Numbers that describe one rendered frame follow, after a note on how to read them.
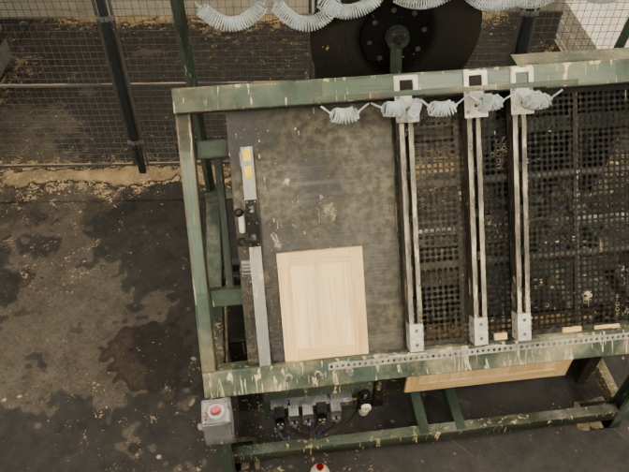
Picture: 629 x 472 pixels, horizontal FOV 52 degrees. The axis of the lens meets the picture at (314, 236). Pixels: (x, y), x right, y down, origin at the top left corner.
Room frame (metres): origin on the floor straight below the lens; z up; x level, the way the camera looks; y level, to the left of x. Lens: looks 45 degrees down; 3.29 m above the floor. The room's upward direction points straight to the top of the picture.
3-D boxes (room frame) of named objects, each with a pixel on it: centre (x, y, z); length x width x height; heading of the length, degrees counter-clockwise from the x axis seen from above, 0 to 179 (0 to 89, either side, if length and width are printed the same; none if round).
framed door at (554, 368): (1.87, -0.93, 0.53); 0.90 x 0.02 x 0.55; 97
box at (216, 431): (1.32, 0.40, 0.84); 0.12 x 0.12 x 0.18; 7
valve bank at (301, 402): (1.44, -0.03, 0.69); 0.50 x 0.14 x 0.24; 97
